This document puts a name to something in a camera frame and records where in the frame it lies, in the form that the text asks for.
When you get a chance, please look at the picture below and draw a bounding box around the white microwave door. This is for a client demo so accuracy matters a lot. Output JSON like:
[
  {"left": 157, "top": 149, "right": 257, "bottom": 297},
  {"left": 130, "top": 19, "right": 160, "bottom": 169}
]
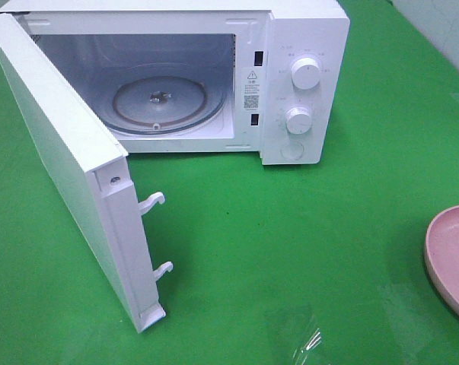
[{"left": 0, "top": 14, "right": 173, "bottom": 332}]

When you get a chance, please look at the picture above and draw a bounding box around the pink round plate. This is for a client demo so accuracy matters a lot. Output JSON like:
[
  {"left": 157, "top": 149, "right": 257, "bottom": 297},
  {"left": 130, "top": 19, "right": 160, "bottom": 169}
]
[{"left": 424, "top": 205, "right": 459, "bottom": 315}]

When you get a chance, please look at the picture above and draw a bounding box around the white round knob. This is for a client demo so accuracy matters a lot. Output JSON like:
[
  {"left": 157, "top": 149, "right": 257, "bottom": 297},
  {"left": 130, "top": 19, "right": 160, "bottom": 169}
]
[
  {"left": 285, "top": 107, "right": 313, "bottom": 135},
  {"left": 291, "top": 56, "right": 320, "bottom": 90}
]

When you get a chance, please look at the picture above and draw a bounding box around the white microwave oven body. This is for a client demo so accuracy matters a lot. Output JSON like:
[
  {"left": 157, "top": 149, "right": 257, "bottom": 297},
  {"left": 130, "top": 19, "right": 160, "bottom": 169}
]
[{"left": 0, "top": 1, "right": 349, "bottom": 165}]

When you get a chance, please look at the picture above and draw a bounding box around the round door release button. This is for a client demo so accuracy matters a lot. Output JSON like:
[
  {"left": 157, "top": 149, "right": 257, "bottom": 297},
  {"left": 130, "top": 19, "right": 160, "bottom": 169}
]
[{"left": 281, "top": 141, "right": 304, "bottom": 160}]

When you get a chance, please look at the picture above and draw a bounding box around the clear plastic film piece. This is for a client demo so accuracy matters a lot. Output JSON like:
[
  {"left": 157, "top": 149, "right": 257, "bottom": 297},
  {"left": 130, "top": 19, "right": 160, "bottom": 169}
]
[{"left": 291, "top": 328, "right": 330, "bottom": 365}]

